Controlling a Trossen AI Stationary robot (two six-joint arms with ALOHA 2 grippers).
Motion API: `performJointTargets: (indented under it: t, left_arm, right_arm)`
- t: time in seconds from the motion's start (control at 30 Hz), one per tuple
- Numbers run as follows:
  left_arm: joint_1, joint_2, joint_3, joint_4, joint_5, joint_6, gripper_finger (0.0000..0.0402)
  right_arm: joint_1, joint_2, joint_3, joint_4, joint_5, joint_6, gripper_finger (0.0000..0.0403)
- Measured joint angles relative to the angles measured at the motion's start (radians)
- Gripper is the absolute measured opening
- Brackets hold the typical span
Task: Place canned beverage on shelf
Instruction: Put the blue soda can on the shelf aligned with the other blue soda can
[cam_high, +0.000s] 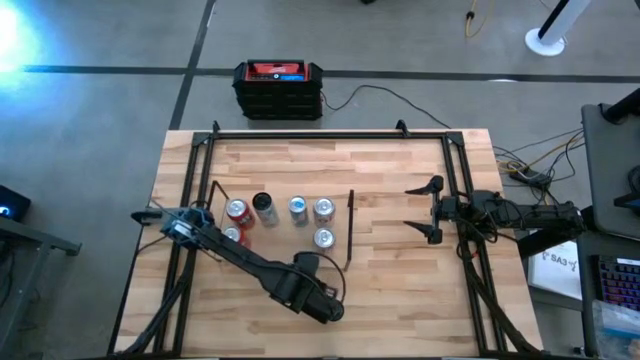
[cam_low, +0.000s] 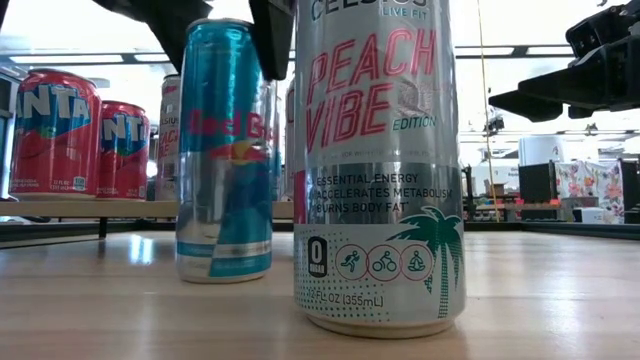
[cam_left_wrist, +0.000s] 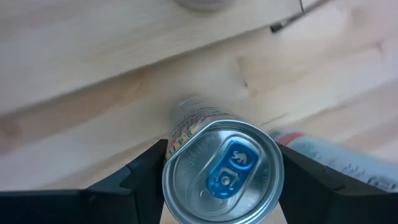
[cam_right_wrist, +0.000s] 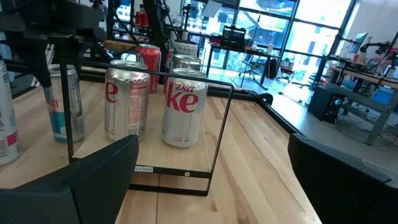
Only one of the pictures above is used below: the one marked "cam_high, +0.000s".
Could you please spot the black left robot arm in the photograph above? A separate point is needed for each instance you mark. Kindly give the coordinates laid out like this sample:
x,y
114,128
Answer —
x,y
240,255

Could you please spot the grey metal stand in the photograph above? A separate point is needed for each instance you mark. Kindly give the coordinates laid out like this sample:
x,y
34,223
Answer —
x,y
30,240

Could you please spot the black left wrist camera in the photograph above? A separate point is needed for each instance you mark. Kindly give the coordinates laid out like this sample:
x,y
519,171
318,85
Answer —
x,y
307,262

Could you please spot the black device blue light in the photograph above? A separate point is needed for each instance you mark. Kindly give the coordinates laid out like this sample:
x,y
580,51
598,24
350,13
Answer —
x,y
15,200

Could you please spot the clear plastic bag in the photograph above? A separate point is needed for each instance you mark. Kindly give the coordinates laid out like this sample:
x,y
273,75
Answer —
x,y
617,330

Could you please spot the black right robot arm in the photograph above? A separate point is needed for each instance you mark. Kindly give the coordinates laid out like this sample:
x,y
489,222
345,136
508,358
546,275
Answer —
x,y
540,216

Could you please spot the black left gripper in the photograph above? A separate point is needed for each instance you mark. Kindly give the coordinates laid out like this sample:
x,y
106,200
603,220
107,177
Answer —
x,y
317,305

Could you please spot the white round stand base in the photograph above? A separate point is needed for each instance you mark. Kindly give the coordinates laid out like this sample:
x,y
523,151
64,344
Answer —
x,y
545,42

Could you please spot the backlit RGB keyboard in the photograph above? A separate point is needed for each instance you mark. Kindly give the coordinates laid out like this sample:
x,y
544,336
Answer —
x,y
622,285

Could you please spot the black power strip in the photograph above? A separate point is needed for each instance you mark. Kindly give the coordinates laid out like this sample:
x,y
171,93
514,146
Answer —
x,y
532,177

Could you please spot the white Celsius Peach Vibe can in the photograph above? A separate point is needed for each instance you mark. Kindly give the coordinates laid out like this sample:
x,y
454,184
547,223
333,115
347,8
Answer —
x,y
265,209

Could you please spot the black desk frame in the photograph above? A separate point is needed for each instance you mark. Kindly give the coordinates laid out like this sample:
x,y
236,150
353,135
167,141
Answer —
x,y
589,305

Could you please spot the blue silver Red Bull can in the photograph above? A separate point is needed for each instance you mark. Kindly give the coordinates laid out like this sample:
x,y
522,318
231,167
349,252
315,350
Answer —
x,y
298,210

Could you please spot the black aluminium table frame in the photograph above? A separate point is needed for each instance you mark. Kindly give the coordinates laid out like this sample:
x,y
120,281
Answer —
x,y
325,135

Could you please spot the white printed paper sheet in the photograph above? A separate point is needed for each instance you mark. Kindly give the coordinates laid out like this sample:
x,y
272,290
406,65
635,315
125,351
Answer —
x,y
555,272

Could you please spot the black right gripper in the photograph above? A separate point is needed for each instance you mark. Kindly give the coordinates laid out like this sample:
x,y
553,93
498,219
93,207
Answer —
x,y
452,210

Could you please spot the silver Diet Coke can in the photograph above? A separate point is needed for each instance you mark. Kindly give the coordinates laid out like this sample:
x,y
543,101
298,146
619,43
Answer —
x,y
324,239
324,211

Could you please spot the red Fanta can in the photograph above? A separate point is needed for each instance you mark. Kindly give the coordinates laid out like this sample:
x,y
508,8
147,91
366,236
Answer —
x,y
240,212
234,233

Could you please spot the red black power station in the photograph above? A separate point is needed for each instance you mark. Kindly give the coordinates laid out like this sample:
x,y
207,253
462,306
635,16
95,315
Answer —
x,y
277,100

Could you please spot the grey desk top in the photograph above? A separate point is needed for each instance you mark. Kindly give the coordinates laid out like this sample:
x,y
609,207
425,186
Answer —
x,y
610,165

